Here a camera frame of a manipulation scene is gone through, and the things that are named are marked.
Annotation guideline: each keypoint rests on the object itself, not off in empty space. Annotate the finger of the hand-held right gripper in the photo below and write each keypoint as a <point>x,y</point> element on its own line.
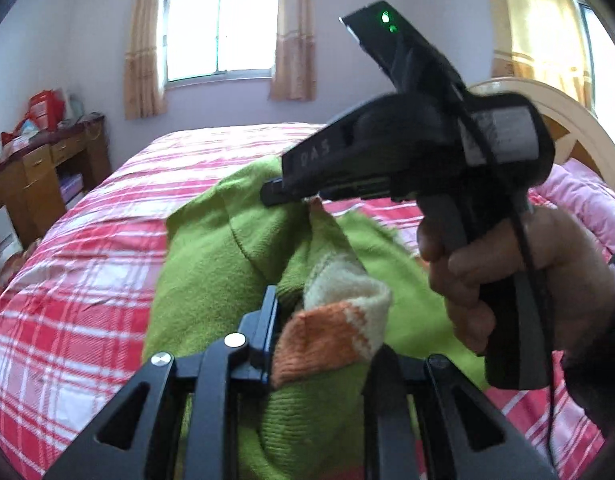
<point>327,192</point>

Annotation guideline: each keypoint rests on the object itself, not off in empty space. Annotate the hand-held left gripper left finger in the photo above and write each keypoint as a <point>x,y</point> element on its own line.
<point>267,330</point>

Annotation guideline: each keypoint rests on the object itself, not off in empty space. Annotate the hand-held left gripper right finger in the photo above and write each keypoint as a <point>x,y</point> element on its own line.
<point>387,390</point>

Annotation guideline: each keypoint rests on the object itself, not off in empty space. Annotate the green orange striped knit sweater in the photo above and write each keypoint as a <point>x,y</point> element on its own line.
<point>207,260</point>

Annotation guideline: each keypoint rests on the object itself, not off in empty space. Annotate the person's right forearm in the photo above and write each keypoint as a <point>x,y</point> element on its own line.
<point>597,385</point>

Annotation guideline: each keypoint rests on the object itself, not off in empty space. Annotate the person's right hand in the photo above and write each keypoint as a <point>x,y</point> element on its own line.
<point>572,270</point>

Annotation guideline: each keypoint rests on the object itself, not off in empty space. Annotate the cream wooden headboard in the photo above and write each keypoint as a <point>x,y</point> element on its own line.
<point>572,110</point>

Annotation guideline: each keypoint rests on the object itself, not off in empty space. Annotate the peach curtain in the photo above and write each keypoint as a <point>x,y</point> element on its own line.
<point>295,50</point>
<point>145,60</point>

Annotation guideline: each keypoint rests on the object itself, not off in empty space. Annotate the yellow curtain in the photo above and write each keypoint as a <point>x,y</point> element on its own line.
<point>537,20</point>

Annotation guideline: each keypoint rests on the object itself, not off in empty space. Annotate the pink pillow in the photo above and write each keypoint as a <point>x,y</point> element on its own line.
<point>582,200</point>

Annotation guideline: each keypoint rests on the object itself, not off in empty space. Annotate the red plaid bed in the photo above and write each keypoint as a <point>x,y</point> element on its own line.
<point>87,285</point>

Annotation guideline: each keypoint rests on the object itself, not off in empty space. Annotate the window behind yellow curtain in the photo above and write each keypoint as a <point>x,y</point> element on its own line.
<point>600,45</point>

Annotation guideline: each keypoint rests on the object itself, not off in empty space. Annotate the green framed window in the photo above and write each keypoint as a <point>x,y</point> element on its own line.
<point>217,35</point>

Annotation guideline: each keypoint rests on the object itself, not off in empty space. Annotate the stacked boxes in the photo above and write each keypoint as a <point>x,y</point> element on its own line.
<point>71,189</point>

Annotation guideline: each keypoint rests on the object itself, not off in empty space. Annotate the pale teal bag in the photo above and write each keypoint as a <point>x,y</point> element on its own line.
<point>74,109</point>

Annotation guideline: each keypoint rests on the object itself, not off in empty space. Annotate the brown wooden desk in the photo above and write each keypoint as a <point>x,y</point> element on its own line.
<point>37,195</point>

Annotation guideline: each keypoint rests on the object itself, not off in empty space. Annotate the white paper bag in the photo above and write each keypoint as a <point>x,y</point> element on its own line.
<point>2,237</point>

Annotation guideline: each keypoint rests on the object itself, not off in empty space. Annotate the red gift bag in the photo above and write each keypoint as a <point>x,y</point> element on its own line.
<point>47,109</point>

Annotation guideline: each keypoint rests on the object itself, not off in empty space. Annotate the red and white packets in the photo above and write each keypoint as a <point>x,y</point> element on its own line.
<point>19,135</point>

